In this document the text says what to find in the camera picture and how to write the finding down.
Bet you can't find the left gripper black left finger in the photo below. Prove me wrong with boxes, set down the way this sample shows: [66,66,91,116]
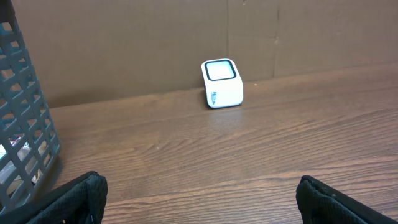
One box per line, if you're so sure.
[1,171,108,224]

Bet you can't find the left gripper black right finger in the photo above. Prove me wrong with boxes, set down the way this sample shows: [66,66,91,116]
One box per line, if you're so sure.
[295,175,397,224]

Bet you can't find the grey plastic basket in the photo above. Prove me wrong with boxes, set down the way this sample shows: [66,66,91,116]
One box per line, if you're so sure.
[1,1,60,213]

